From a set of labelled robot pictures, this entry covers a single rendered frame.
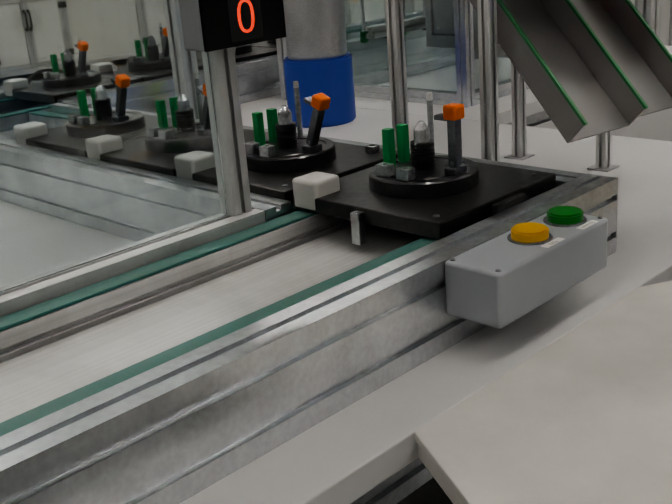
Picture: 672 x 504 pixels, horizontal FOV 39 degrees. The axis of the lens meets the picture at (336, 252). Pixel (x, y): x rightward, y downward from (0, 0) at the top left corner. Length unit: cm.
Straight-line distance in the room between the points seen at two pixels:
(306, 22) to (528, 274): 123
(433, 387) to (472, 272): 12
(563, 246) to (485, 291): 12
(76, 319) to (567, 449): 51
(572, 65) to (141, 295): 72
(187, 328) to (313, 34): 122
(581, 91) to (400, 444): 71
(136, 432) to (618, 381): 46
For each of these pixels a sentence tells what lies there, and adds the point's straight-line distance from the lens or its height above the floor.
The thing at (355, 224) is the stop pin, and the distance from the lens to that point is 112.
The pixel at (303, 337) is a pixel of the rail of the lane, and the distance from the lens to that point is 83.
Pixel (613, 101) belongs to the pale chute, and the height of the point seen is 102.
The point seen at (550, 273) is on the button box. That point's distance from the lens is 101.
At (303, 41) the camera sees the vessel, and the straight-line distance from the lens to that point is 210.
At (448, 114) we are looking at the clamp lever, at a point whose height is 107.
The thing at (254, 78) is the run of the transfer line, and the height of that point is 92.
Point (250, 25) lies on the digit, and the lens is 110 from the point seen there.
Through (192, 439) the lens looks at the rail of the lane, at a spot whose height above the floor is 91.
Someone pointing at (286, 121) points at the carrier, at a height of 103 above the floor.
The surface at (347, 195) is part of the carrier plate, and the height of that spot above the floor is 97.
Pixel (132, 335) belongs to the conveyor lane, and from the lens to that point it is 98.
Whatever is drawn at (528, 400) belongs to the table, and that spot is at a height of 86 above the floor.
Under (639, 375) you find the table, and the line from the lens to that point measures 96.
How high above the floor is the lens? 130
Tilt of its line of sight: 19 degrees down
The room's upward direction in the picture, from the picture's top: 5 degrees counter-clockwise
